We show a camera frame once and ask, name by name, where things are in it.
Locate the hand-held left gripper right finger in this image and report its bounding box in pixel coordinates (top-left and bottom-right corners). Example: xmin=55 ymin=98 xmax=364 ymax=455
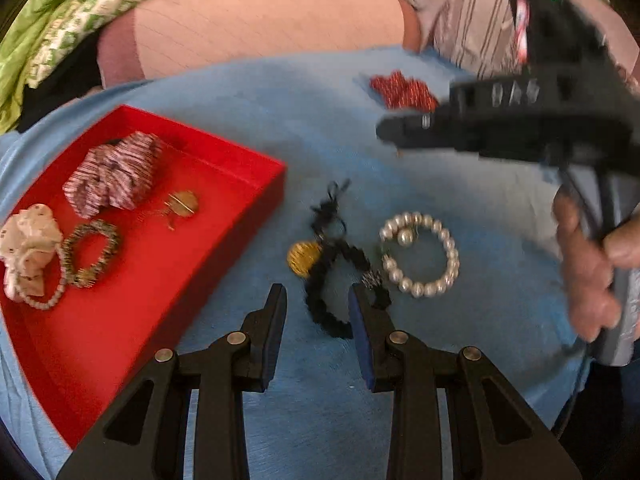
xmin=348 ymin=284 xmax=583 ymax=480

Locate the red polka dot bow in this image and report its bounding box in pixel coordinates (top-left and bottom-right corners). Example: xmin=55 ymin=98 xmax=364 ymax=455
xmin=369 ymin=72 xmax=440 ymax=111

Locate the gold pendant with black cord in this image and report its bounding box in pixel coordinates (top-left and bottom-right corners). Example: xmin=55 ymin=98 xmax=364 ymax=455
xmin=287 ymin=179 xmax=353 ymax=278

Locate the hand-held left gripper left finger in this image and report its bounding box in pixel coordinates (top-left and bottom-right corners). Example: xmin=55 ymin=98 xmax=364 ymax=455
xmin=56 ymin=284 xmax=288 ymax=480

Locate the red cardboard box tray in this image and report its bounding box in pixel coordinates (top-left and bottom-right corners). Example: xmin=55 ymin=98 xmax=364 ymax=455
xmin=0 ymin=105 xmax=287 ymax=448

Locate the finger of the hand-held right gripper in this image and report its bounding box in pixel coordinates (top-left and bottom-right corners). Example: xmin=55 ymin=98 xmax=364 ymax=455
xmin=447 ymin=76 xmax=543 ymax=113
xmin=377 ymin=109 xmax=538 ymax=157

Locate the pale bead bracelet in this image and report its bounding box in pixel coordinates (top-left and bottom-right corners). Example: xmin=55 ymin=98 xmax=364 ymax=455
xmin=15 ymin=255 xmax=68 ymax=311

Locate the red plaid scrunchie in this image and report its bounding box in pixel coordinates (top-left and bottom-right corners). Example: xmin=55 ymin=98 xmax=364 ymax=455
xmin=62 ymin=131 xmax=163 ymax=218

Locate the white pearl bracelet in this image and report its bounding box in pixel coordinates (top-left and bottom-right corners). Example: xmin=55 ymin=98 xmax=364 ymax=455
xmin=379 ymin=212 xmax=460 ymax=298

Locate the striped floral pillow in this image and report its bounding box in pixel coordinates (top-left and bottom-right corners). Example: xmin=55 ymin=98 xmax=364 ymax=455
xmin=430 ymin=0 xmax=531 ymax=71

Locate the leopard print hair tie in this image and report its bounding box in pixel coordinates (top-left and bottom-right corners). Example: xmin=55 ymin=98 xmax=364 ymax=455
xmin=62 ymin=219 xmax=121 ymax=288

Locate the white cherry print scrunchie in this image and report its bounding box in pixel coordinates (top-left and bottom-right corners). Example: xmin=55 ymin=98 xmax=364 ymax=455
xmin=0 ymin=204 xmax=63 ymax=301

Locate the black cloth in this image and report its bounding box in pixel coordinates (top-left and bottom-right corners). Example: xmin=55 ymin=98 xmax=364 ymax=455
xmin=20 ymin=45 xmax=106 ymax=121

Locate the person's right hand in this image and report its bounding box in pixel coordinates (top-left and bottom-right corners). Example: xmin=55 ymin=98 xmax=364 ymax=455
xmin=552 ymin=192 xmax=640 ymax=343

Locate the green quilt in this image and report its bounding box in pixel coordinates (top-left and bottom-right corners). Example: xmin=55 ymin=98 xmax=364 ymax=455
xmin=0 ymin=0 xmax=216 ymax=133

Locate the pink quilted mattress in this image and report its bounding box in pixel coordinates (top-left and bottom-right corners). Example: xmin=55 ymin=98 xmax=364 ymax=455
xmin=97 ymin=0 xmax=423 ymax=86

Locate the black ruffled hair tie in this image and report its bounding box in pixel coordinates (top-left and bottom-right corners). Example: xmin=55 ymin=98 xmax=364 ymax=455
xmin=304 ymin=237 xmax=393 ymax=338

